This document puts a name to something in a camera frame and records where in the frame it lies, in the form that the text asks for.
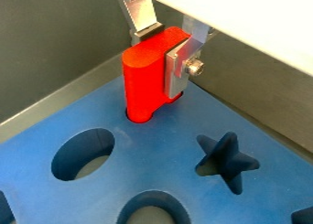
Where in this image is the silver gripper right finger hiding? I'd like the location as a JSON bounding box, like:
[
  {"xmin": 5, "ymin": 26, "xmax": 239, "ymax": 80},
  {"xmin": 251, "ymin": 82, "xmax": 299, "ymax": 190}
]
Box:
[{"xmin": 163, "ymin": 16, "xmax": 211, "ymax": 99}]

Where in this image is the blue foam shape block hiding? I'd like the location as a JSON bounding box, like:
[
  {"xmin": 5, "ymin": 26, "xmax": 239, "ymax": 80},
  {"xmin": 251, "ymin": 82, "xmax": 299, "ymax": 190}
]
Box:
[{"xmin": 0, "ymin": 80, "xmax": 313, "ymax": 224}]

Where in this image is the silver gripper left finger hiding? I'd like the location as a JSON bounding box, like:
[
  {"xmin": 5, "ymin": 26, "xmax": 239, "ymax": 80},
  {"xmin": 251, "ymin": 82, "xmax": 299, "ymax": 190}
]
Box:
[{"xmin": 117, "ymin": 0, "xmax": 164, "ymax": 46}]

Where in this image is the red square-circle object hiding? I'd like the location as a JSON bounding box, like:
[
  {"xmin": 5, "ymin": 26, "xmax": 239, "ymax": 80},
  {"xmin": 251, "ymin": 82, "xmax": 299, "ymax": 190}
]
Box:
[{"xmin": 121, "ymin": 27, "xmax": 189, "ymax": 123}]

